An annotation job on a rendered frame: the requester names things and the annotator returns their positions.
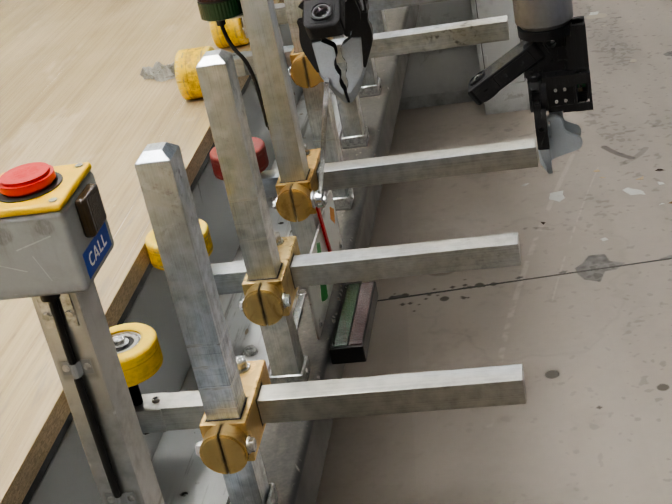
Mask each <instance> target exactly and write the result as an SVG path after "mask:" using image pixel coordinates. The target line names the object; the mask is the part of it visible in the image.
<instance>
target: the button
mask: <svg viewBox="0 0 672 504"><path fill-rule="evenodd" d="M55 177H56V174H55V170H54V168H53V166H51V165H49V164H47V163H44V162H33V163H27V164H23V165H20V166H17V167H15V168H12V169H10V170H8V171H7V172H5V173H4V174H3V175H2V176H1V177H0V193H1V194H3V195H6V196H8V197H22V196H27V195H31V194H34V193H37V192H39V191H42V190H44V189H45V188H47V187H48V186H50V185H51V184H52V182H53V180H54V179H55Z"/></svg>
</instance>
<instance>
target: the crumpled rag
mask: <svg viewBox="0 0 672 504"><path fill-rule="evenodd" d="M174 63H175V62H174V61H173V63H171V64H167V65H162V64H161V63H160V62H159V61H158V62H157V61H156V63H155V64H154V66H153V67H152V68H151V67H149V66H148V67H142V70H141V73H140V75H141V76H142V77H143V79H144V80H146V79H147V80H148V79H149V78H150V79H155V81H160V82H163V81H167V80H169V79H173V78H175V68H174Z"/></svg>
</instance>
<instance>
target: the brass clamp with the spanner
mask: <svg viewBox="0 0 672 504"><path fill-rule="evenodd" d="M320 149H321V148H317V149H309V150H310V154H309V155H307V156H306V157H307V161H308V166H309V171H308V174H307V177H306V179H305V180H298V181H289V182H281V180H280V176H279V178H278V180H277V183H276V185H275V188H276V192H277V196H278V197H276V198H274V199H273V201H272V203H273V208H274V209H277V211H278V213H279V214H280V216H281V217H282V218H284V219H285V220H288V221H291V222H297V220H298V222H300V221H303V220H305V219H306V218H308V216H309V215H310V214H316V213H317V211H316V208H315V209H314V208H313V206H312V202H311V191H312V190H314V192H315V190H317V189H318V187H319V181H318V176H317V170H318V167H319V164H320Z"/></svg>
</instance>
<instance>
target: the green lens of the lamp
mask: <svg viewBox="0 0 672 504"><path fill-rule="evenodd" d="M197 4H198V9H199V13H200V17H201V19H202V20H204V21H218V20H224V19H228V18H232V17H235V16H237V15H239V14H241V13H243V11H242V7H241V2H240V0H228V1H224V2H220V3H214V4H201V3H199V2H198V1H197Z"/></svg>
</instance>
